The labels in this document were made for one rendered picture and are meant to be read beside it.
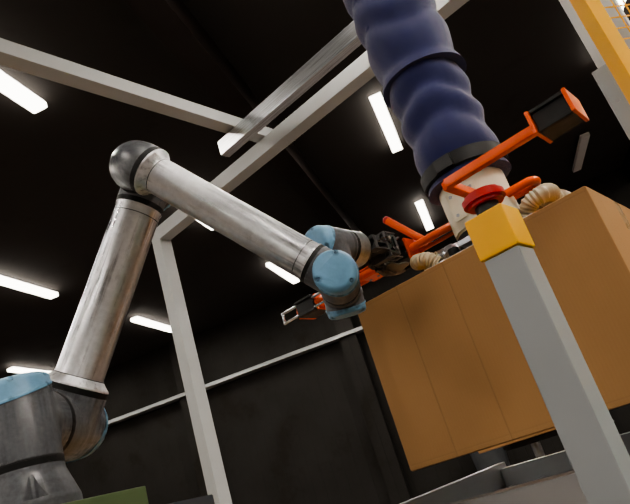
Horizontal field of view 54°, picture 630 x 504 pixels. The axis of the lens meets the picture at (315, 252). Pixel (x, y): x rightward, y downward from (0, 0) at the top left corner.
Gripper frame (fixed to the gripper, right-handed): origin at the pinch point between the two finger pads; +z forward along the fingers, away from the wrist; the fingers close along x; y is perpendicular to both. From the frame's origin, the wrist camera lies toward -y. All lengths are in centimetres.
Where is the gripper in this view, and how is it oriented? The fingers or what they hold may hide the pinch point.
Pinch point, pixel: (395, 259)
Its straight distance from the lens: 169.9
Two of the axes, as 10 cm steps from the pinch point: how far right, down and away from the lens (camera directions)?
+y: 7.0, -4.4, -5.6
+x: -2.8, -8.9, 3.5
